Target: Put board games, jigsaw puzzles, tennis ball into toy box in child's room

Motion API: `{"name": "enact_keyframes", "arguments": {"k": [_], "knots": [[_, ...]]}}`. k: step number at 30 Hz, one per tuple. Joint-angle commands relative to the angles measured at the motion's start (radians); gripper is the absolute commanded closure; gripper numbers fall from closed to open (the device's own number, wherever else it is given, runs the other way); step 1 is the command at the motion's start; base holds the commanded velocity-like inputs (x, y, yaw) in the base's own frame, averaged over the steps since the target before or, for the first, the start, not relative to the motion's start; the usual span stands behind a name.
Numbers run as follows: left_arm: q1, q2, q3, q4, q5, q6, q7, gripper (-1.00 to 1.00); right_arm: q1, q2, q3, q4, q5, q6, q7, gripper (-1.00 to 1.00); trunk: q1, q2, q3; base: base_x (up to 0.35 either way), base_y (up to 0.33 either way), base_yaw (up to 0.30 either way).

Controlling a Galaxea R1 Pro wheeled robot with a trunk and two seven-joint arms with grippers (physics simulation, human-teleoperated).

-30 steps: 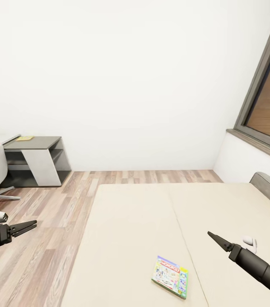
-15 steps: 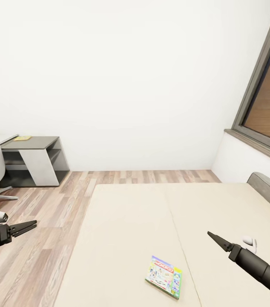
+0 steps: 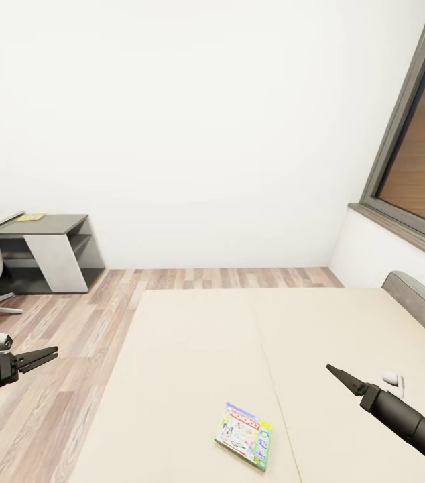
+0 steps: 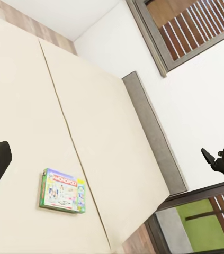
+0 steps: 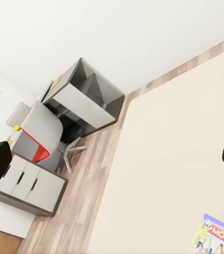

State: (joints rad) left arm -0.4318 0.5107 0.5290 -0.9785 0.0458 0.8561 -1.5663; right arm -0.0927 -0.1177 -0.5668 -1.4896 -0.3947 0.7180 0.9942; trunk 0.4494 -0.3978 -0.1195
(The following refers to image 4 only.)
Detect board game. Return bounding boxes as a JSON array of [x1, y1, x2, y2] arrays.
[[39, 168, 86, 214]]

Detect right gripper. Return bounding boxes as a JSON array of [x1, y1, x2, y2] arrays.
[[201, 148, 224, 174]]

